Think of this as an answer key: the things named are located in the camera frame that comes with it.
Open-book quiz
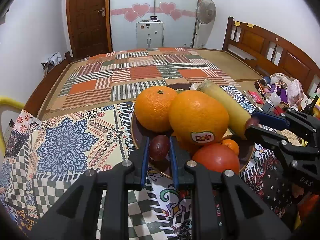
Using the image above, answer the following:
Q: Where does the sliding wardrobe with hearts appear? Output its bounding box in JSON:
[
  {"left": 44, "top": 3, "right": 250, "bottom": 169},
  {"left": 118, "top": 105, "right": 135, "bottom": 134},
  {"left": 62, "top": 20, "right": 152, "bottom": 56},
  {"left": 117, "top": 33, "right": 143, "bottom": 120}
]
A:
[{"left": 109, "top": 0, "right": 200, "bottom": 51}]

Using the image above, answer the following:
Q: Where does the small mandarin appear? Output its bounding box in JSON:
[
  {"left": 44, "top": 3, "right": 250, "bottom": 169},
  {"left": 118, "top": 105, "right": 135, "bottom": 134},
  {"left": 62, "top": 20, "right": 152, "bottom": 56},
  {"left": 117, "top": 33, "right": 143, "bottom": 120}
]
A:
[{"left": 220, "top": 139, "right": 240, "bottom": 155}]

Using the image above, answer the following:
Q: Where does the dark purple plate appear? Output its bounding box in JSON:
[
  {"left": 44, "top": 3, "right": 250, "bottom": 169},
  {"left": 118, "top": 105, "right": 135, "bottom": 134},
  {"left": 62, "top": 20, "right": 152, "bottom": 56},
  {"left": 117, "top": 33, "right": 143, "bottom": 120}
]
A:
[{"left": 131, "top": 86, "right": 255, "bottom": 178}]

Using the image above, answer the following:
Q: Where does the large orange Dole sticker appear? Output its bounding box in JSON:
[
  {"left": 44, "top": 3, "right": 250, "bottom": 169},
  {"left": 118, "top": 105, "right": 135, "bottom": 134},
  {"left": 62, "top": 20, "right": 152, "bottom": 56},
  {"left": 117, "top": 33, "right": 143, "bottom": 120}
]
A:
[{"left": 169, "top": 90, "right": 229, "bottom": 145}]

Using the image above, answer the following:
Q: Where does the brown wooden door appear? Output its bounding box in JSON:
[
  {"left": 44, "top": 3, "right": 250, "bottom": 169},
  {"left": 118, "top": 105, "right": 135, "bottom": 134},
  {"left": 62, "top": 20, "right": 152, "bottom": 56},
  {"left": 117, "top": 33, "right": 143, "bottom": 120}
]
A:
[{"left": 66, "top": 0, "right": 112, "bottom": 59}]

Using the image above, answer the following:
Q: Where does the pile of clutter on bed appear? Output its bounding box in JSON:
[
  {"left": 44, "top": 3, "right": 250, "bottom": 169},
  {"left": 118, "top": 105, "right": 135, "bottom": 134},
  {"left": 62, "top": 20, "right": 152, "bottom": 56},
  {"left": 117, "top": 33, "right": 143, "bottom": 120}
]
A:
[{"left": 245, "top": 73, "right": 319, "bottom": 119}]

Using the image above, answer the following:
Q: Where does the red tomato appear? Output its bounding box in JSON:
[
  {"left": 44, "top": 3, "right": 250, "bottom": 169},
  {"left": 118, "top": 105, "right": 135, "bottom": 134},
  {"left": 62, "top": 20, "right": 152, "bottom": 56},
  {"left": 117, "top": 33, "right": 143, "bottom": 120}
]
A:
[{"left": 192, "top": 144, "right": 240, "bottom": 174}]

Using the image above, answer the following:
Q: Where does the white cabinet appliance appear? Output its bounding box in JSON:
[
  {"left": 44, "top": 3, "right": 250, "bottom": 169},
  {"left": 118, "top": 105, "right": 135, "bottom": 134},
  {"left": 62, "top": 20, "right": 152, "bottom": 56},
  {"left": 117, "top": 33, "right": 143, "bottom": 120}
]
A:
[{"left": 136, "top": 16, "right": 164, "bottom": 49}]

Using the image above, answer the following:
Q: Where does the clothes pile by door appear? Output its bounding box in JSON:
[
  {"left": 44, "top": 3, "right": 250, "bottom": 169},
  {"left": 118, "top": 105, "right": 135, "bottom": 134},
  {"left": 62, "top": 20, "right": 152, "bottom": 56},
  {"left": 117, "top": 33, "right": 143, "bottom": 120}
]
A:
[{"left": 42, "top": 51, "right": 63, "bottom": 76}]

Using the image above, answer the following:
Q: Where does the large orange with stem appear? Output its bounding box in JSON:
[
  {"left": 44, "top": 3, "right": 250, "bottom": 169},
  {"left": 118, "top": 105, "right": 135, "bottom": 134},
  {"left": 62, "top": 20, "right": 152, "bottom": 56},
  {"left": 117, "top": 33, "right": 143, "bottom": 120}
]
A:
[{"left": 135, "top": 86, "right": 177, "bottom": 133}]

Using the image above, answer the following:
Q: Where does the striped patchwork bed quilt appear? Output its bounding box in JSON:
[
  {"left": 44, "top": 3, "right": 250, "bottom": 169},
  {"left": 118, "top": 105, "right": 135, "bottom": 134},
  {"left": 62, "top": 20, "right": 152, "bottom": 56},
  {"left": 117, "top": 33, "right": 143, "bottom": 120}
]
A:
[{"left": 51, "top": 48, "right": 238, "bottom": 110}]

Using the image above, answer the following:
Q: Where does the standing electric fan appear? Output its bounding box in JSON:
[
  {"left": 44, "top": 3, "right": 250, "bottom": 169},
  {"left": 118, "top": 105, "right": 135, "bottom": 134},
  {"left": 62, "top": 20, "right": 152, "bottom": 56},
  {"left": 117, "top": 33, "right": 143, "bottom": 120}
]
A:
[{"left": 192, "top": 0, "right": 216, "bottom": 48}]

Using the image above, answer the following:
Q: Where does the yellow sugarcane piece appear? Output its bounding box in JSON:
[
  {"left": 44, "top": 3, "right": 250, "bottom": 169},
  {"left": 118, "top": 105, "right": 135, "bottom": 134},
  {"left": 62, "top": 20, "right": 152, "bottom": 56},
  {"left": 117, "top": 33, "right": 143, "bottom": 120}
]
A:
[{"left": 197, "top": 80, "right": 251, "bottom": 140}]

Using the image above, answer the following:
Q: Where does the wooden bed headboard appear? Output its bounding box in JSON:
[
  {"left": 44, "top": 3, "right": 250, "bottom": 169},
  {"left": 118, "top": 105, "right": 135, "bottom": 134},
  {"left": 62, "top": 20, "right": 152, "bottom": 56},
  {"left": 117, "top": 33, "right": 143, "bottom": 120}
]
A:
[{"left": 222, "top": 16, "right": 319, "bottom": 94}]

